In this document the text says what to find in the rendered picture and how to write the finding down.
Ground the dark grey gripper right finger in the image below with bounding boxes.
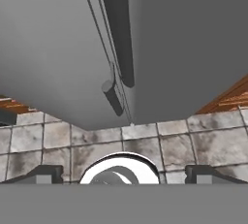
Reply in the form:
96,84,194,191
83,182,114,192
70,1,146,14
184,164,248,185

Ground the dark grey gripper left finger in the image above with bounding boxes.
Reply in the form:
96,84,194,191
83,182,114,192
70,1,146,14
0,164,64,185

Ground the grey fridge door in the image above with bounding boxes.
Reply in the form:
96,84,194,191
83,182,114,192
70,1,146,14
0,0,134,132
125,0,248,126

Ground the white and black round thing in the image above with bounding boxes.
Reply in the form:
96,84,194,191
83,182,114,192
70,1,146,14
78,151,162,185

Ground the dark grey block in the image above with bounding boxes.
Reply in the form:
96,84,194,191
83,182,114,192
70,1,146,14
0,107,18,128

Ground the brown wooden cupboard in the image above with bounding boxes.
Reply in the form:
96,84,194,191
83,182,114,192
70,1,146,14
0,94,41,115
193,74,248,116

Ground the short dark fridge door handle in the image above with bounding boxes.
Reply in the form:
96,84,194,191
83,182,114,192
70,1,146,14
101,79,126,117

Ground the long dark fridge door handle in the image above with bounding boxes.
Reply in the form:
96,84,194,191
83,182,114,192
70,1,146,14
94,0,136,89

